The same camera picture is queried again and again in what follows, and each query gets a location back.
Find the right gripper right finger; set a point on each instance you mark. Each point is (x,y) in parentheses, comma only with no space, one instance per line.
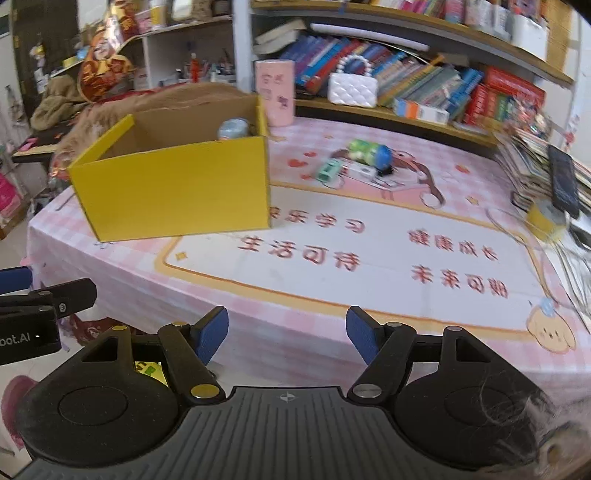
(386,350)

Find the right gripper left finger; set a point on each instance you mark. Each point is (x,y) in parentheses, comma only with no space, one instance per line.
(187,350)

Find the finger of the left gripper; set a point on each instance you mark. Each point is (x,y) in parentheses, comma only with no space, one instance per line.
(15,279)

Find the black binder clip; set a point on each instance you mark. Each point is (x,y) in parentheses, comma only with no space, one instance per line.
(387,171)

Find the green frog toy blue cap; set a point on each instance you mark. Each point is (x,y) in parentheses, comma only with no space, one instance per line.
(373,154)

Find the grey toy car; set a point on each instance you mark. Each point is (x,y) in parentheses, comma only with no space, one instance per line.
(233,128)

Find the white staples box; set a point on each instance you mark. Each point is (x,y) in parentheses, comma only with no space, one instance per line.
(360,172)

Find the pink checkered table mat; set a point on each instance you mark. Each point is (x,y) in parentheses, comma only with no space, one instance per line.
(436,244)

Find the orange fluffy cat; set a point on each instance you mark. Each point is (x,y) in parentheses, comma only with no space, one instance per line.
(98,118)

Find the yellow cardboard box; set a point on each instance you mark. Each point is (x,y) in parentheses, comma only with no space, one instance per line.
(164,173)

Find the beige blanket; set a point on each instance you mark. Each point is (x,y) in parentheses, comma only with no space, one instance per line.
(60,101)

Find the yellow tape roll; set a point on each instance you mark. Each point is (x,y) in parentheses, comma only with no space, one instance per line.
(545,221)

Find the red gold foil balloon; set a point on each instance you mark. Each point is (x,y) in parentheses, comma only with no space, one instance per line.
(104,66)

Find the stack of picture books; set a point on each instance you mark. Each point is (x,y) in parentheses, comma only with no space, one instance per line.
(524,159)

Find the black smartphone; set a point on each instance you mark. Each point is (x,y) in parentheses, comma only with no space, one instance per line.
(563,182)

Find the orange white medicine box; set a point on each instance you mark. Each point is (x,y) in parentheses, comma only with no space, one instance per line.
(415,111)

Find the white quilted pearl handbag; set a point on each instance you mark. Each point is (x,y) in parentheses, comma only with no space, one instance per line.
(357,90)

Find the red boxed book set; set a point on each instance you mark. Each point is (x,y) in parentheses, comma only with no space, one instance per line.
(501,96)

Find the pink sticker cup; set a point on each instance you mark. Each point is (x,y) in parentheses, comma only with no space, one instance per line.
(275,85)

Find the wooden bookshelf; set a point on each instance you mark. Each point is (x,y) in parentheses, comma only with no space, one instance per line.
(418,49)

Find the white storage cabinet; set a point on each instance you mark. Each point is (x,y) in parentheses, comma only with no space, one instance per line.
(164,56)

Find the white pen holder box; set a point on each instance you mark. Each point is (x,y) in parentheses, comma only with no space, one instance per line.
(530,36)

